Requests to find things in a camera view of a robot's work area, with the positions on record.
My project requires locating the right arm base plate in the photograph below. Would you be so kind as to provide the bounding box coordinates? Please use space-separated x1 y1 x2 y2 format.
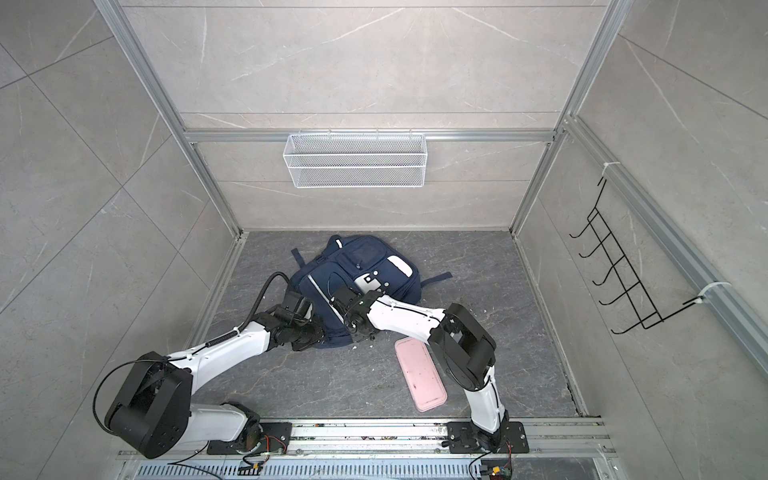
441 420 530 454

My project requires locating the pink pencil case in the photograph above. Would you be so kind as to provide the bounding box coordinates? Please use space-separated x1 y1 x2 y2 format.
395 338 448 412

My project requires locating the black wire hook rack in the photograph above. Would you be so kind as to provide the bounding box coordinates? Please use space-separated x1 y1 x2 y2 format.
568 177 706 336

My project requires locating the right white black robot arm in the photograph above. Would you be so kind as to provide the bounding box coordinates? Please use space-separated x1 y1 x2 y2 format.
331 287 509 451

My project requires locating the navy blue student backpack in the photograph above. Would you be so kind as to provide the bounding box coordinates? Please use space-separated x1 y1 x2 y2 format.
290 235 452 349

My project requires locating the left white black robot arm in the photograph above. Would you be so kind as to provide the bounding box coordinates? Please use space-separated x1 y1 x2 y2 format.
94 287 324 459

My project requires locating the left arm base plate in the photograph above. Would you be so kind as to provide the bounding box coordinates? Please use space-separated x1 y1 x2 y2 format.
206 421 293 456

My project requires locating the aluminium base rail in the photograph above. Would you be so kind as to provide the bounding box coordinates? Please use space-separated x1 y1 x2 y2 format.
110 417 626 479

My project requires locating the white wire mesh basket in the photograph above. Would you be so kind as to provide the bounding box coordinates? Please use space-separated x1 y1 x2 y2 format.
283 133 428 188

